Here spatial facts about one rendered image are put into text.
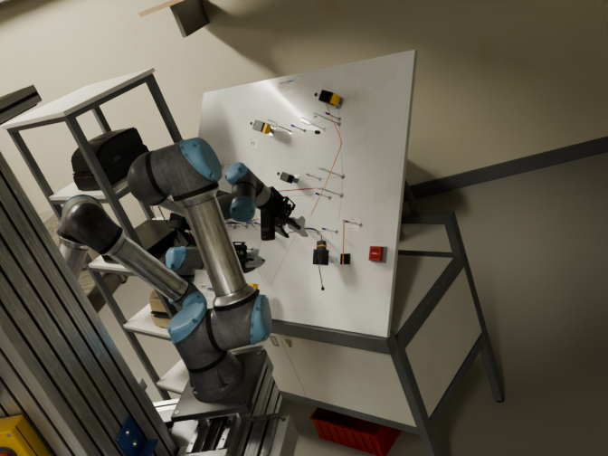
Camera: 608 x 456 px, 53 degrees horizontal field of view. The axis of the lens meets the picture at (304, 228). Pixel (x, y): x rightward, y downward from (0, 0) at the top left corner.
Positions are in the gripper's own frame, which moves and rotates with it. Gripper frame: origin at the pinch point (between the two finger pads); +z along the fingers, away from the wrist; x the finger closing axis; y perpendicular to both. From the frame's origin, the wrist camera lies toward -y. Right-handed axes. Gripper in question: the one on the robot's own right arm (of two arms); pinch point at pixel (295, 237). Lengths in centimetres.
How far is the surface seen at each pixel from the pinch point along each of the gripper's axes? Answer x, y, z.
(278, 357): 43, -23, 56
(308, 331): 12.0, -19.2, 35.0
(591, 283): -40, 84, 179
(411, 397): -21, -30, 63
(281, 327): 26.0, -18.5, 35.0
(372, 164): -14.8, 36.3, 8.1
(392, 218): -24.2, 17.5, 16.8
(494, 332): -2, 42, 157
